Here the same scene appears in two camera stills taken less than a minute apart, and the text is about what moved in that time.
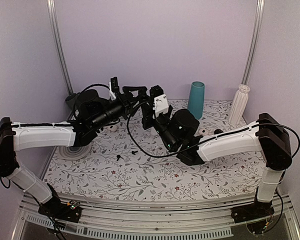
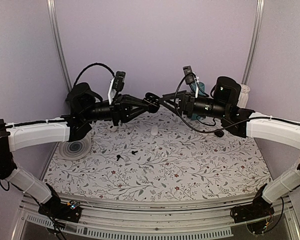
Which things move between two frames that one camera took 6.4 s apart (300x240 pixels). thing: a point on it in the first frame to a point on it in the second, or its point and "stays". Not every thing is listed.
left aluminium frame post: [54, 23] stays
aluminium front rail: [155, 222] stays
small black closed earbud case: [218, 131] stays
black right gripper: [147, 112] to [184, 96]
